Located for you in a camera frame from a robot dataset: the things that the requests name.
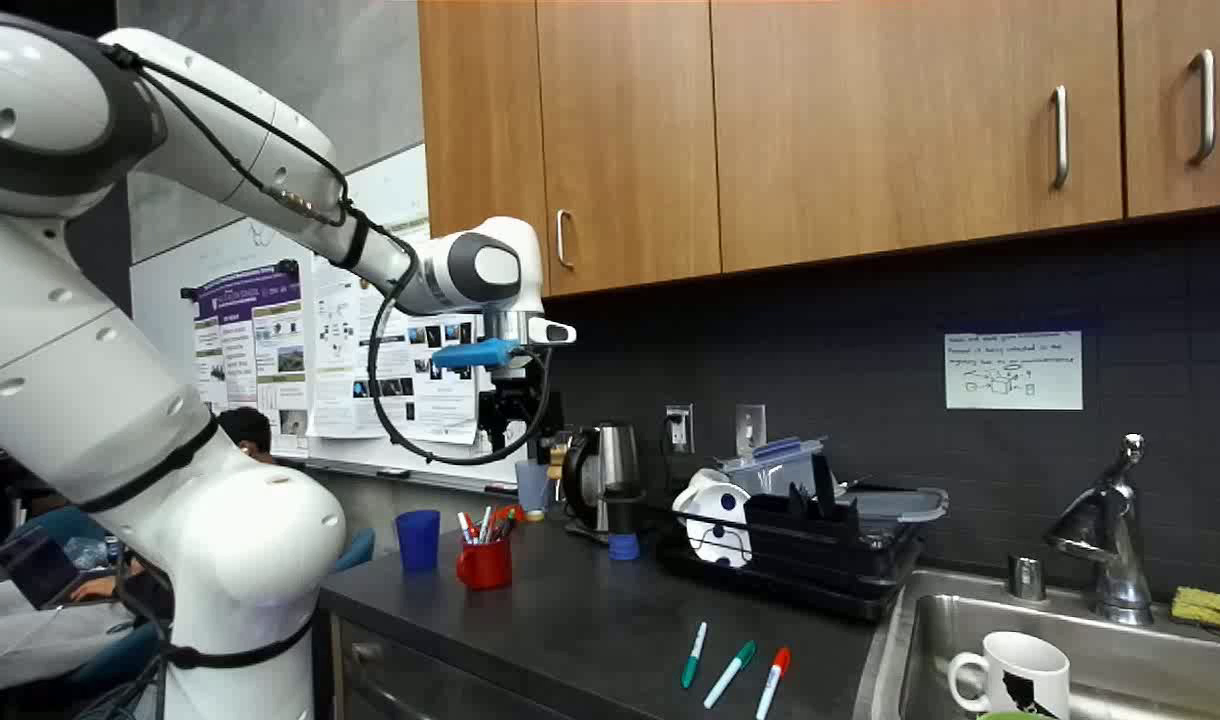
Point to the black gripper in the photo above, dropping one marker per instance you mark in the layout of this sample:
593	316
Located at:
518	395

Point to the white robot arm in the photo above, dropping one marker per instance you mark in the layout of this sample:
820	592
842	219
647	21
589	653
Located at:
48	361

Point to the light blue translucent cup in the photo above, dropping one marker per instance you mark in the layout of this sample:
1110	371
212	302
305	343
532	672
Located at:
532	490

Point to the blue plastic cup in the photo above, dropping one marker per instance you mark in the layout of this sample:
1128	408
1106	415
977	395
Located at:
416	547

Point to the small dark blue cup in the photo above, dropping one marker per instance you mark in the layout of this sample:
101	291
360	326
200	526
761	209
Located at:
621	548

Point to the white marker blue label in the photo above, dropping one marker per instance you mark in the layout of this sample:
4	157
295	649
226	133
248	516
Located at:
486	521

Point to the steel electric kettle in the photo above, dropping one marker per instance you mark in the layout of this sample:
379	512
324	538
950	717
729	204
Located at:
608	464

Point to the red tipped white whiteboard marker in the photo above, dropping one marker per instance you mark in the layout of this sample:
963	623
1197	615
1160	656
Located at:
469	528

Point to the red enamel mug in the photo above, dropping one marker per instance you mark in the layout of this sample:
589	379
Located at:
486	564

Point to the blue chair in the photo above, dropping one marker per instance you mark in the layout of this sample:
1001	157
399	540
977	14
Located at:
356	548

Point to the white plate blue dot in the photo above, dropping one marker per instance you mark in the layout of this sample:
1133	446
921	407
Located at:
709	512

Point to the seated dark haired person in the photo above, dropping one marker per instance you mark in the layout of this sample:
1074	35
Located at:
248	435

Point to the grey counter cabinet front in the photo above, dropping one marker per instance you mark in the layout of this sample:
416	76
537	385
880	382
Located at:
409	680

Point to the blue lidded clear container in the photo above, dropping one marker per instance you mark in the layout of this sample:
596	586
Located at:
787	464

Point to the white whiteboard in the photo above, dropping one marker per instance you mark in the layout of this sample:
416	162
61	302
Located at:
394	186

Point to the purple header poster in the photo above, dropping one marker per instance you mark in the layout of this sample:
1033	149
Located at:
248	344

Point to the red capped white marker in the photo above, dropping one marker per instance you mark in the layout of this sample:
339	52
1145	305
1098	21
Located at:
774	680

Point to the grey plastic tray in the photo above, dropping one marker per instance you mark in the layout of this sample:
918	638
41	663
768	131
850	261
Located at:
903	504

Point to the dark laptop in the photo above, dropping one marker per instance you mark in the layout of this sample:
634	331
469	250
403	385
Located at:
41	568

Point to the wide brown wooden cabinet door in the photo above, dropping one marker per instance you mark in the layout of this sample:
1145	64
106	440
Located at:
903	121

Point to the small metal sink knob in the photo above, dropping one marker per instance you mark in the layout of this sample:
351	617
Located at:
1026	576

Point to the white black ceramic mug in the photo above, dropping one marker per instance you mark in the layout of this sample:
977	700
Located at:
1033	665

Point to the chrome sink faucet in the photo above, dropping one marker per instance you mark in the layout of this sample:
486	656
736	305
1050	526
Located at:
1100	526

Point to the stainless steel sink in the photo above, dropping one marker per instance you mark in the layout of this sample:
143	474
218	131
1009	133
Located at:
1171	665

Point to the yellow sponge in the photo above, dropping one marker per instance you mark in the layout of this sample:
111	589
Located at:
1213	608

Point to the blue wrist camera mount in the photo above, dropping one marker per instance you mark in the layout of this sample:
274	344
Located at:
480	355

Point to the wall power outlet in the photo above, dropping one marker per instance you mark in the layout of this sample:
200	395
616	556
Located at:
750	431
682	431

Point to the white wall sign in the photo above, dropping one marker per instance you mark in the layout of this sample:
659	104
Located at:
1013	371

